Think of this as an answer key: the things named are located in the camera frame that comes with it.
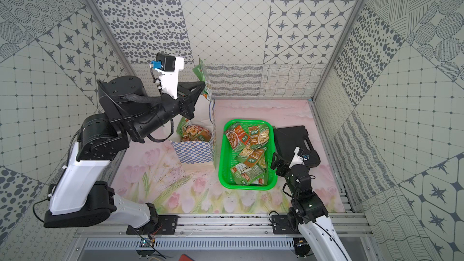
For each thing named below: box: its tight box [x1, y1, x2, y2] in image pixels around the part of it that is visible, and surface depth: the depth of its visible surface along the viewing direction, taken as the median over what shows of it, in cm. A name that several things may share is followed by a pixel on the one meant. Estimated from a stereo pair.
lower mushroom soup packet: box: [244, 149, 265, 168], surface depth 92 cm
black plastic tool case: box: [273, 125, 321, 168], surface depth 98 cm
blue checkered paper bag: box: [168, 99, 217, 165], surface depth 78 cm
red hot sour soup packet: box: [223, 122, 251, 151], surface depth 98 cm
